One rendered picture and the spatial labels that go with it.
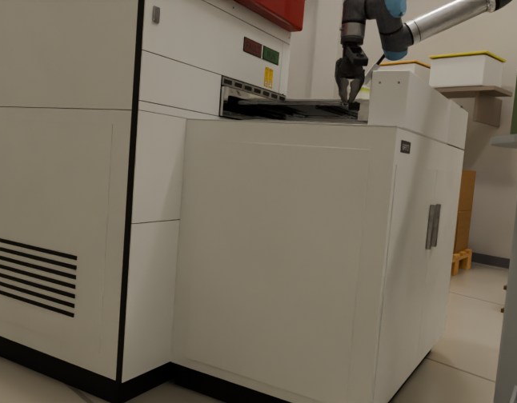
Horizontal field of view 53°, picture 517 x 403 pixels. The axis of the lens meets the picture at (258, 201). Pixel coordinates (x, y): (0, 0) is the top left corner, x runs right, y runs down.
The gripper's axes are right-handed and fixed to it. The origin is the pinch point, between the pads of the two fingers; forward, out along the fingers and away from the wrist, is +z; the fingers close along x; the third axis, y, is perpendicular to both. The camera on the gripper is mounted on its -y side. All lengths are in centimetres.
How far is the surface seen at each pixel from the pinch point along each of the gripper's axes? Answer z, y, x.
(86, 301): 64, -15, 73
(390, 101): 3.3, -35.8, -2.2
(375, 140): 13.3, -40.2, 2.0
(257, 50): -17.9, 22.3, 28.5
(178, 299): 64, -8, 48
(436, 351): 92, 36, -54
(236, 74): -7.5, 13.0, 35.3
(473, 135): -16, 270, -175
